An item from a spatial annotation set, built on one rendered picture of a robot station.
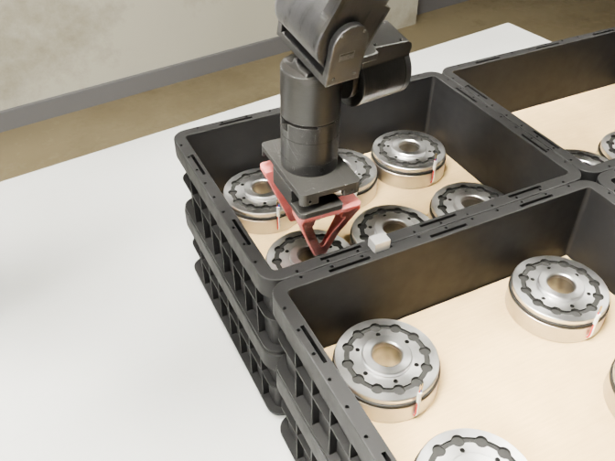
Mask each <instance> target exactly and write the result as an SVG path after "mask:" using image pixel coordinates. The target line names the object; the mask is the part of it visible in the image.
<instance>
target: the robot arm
mask: <svg viewBox="0 0 615 461"><path fill-rule="evenodd" d="M388 2H389V0H275V15H276V17H277V19H278V25H277V32H276V34H277V35H278V36H279V37H280V38H281V39H282V40H283V41H284V43H285V44H286V45H287V46H288V47H289V48H290V49H291V50H292V51H293V52H294V54H291V55H289V56H286V57H285V58H283V59H282V60H281V62H280V132H281V138H278V139H275V140H270V141H266V142H263V143H262V155H266V156H267V157H268V158H269V161H265V162H263V163H261V164H260V169H261V170H262V172H263V174H264V176H265V178H266V180H267V182H268V183H269V185H270V187H271V189H272V190H273V191H274V193H275V195H276V197H277V199H278V201H279V203H280V204H281V206H282V208H283V210H284V212H285V214H286V215H287V217H288V219H289V220H290V221H294V220H296V221H297V224H298V226H299V228H300V229H301V231H302V233H303V235H304V237H305V239H306V241H307V244H308V246H309V248H310V250H311V251H312V253H313V254H314V255H315V256H317V255H321V254H323V253H326V252H327V251H328V249H329V247H330V245H331V244H332V243H333V241H334V240H335V238H336V237H337V235H338V233H339V232H340V230H341V229H342V228H343V227H344V226H345V225H346V224H347V223H348V221H349V220H350V219H351V218H352V217H353V216H354V215H355V214H356V212H357V211H358V210H359V209H360V208H361V202H360V200H359V199H358V198H357V197H356V196H355V195H354V193H356V192H358V191H359V186H360V178H359V177H358V176H357V175H356V174H355V173H354V172H353V170H352V169H351V168H350V167H349V166H348V165H347V164H346V162H345V161H344V160H343V159H342V158H341V157H340V156H339V155H338V152H339V137H340V106H341V102H343V103H344V104H346V105H348V106H350V107H354V106H357V105H360V104H363V103H366V102H370V101H373V100H376V99H379V98H382V97H384V96H387V95H390V94H393V93H396V92H399V91H402V90H404V89H405V88H406V87H407V85H408V84H409V81H410V79H411V74H412V64H411V60H410V56H409V54H410V51H411V48H412V43H411V42H410V41H409V40H408V39H407V38H406V37H405V36H403V35H402V34H401V33H400V32H399V31H398V30H397V29H396V28H395V27H394V26H393V25H392V24H390V23H389V22H388V21H386V20H384V19H385V17H386V16H387V14H388V12H389V11H390V9H391V7H390V6H388V5H387V3H388ZM339 191H341V194H342V195H343V196H340V197H338V196H337V195H336V194H334V193H336V192H339ZM332 215H335V217H334V219H333V221H332V222H331V224H330V226H329V229H328V231H327V233H326V235H325V237H324V239H323V241H322V242H321V243H318V240H317V237H316V235H315V232H314V230H313V226H314V225H315V222H316V220H320V219H323V218H326V217H329V216H332Z"/></svg>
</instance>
